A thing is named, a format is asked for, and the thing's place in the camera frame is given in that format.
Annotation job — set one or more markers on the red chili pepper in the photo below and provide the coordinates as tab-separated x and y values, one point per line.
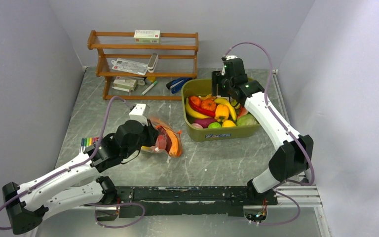
201	110

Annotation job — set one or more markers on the orange bell pepper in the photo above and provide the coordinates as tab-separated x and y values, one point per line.
221	113

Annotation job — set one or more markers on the white red box on shelf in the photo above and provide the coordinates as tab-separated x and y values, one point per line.
147	36

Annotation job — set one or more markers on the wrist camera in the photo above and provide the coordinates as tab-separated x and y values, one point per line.
139	113
228	57

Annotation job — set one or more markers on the green cabbage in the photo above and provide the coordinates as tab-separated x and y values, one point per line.
245	120

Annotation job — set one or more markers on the papaya slice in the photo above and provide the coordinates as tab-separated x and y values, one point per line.
168	141

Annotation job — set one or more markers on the clear zip top bag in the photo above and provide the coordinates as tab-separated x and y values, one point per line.
155	121

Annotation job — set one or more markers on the packaged item on shelf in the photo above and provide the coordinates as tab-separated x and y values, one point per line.
129	66

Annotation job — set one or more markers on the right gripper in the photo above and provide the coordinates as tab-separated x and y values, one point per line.
217	77

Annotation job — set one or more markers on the small orange tangerine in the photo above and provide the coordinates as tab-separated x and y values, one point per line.
195	100

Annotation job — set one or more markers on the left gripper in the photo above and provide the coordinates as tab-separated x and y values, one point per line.
152	133

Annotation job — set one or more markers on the white case on shelf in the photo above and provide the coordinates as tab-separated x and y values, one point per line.
152	62

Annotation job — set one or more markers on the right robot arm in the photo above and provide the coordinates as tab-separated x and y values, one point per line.
292	150

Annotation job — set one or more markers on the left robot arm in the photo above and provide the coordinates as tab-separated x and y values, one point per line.
78	182

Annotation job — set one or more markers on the orange mini pumpkin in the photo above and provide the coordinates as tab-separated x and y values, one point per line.
209	105

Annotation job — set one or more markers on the wooden shelf rack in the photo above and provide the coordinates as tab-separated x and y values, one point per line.
177	55

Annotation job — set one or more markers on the blue stapler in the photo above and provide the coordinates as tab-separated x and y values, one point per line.
175	85

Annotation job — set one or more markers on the green lime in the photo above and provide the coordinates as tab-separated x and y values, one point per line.
214	125

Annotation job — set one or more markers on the olive green plastic bin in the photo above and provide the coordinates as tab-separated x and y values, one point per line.
202	87

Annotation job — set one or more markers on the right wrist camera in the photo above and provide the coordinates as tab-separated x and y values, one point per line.
228	57

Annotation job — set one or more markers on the white marker pen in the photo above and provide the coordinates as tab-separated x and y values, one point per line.
149	88

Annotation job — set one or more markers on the white box lower shelf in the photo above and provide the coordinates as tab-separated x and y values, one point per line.
125	83

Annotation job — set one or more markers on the colored marker pack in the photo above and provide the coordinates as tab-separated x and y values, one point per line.
85	142

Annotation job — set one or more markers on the purple sweet potato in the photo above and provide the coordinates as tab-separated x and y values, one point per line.
204	122

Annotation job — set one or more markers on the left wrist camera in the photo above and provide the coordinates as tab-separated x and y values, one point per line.
139	113

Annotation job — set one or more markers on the yellow lemon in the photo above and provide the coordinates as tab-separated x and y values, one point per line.
228	123

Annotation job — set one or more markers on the watermelon slice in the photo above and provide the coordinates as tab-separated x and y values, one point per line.
242	111

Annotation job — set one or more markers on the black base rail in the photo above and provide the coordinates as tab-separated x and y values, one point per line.
129	202

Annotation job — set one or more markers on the yellow banana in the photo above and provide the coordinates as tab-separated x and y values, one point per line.
232	111
191	112

